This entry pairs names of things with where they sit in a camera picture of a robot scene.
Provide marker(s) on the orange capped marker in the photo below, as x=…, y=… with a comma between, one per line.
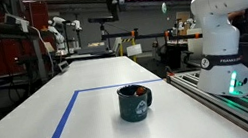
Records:
x=140, y=91

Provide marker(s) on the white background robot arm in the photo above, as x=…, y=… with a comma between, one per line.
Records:
x=59, y=39

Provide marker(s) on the dark green speckled mug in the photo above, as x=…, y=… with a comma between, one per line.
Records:
x=134, y=108

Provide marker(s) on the black bar with orange clamps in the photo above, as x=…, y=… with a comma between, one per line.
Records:
x=149, y=35

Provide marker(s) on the white paper sign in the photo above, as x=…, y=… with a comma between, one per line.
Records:
x=134, y=50

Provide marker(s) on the small grey display device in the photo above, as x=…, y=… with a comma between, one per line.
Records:
x=63, y=66

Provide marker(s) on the white power box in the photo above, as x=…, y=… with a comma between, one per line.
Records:
x=18, y=21

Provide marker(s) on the red cabinet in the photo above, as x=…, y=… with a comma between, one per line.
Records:
x=3, y=52

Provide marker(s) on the blue tape line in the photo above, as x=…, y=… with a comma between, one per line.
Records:
x=63, y=123

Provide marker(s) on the black camera on tripod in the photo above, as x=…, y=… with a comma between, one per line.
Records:
x=102, y=19

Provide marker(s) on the aluminium rail frame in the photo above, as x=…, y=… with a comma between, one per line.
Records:
x=239, y=110

